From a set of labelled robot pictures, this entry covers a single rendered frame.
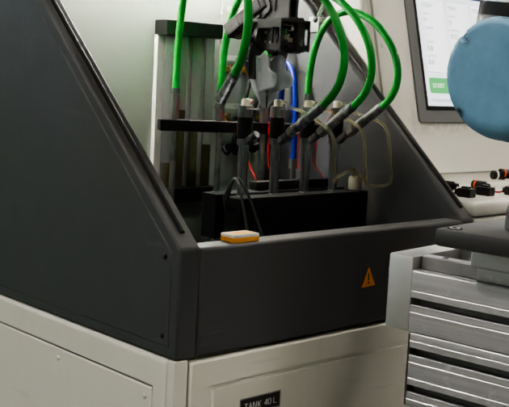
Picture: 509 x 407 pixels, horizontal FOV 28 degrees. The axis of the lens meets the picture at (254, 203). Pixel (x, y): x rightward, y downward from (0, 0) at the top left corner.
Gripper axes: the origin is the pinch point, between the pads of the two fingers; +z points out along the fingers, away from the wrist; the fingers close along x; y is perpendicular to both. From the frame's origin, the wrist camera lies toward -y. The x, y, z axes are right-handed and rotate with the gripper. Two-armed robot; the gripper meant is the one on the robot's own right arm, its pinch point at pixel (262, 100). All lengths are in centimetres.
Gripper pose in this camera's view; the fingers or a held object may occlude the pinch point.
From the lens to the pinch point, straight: 177.1
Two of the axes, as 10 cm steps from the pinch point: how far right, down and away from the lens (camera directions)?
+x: 7.3, -0.5, 6.8
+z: -0.5, 9.9, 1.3
